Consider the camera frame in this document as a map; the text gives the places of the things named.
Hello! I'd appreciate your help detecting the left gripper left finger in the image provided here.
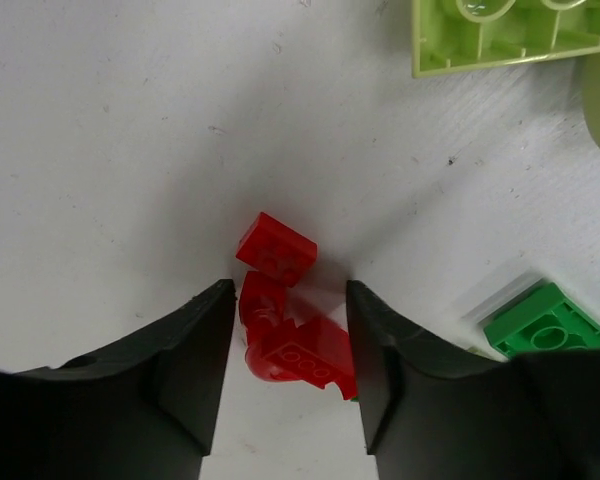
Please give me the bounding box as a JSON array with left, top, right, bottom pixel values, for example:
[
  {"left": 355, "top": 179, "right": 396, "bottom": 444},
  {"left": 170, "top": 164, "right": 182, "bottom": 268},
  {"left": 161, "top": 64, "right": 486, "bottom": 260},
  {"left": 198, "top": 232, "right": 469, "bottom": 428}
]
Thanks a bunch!
[{"left": 0, "top": 279, "right": 236, "bottom": 479}]

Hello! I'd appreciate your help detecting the lime lego brick upper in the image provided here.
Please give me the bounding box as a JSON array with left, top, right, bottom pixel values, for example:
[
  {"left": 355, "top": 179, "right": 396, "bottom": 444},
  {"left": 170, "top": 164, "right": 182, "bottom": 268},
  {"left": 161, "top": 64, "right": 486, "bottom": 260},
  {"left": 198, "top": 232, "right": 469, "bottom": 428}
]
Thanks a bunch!
[{"left": 411, "top": 0, "right": 600, "bottom": 78}]

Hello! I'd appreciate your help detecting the red irregular lego piece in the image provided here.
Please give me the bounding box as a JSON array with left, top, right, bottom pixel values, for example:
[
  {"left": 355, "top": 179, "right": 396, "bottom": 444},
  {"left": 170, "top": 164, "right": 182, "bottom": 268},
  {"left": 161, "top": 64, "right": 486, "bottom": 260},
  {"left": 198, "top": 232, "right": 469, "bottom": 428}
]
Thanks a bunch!
[{"left": 238, "top": 270, "right": 358, "bottom": 401}]

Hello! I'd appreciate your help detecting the long green lego brick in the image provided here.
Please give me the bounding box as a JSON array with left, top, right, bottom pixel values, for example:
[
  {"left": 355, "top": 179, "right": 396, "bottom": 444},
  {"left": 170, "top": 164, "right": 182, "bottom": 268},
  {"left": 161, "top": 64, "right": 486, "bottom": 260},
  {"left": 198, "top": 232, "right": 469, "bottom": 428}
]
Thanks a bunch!
[{"left": 483, "top": 283, "right": 600, "bottom": 358}]

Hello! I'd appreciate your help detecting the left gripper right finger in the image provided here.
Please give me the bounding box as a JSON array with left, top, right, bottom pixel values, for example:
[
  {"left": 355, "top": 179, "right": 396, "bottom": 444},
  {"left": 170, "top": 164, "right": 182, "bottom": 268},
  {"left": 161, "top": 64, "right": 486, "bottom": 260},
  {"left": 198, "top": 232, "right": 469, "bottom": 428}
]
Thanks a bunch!
[{"left": 346, "top": 280, "right": 600, "bottom": 479}]

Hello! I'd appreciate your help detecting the tiny red lego piece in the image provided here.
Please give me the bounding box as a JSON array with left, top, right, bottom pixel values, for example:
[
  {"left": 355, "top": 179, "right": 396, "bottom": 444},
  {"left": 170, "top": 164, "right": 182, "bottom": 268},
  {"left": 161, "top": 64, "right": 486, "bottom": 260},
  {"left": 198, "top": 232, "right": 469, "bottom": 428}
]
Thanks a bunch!
[{"left": 235, "top": 212, "right": 318, "bottom": 287}]

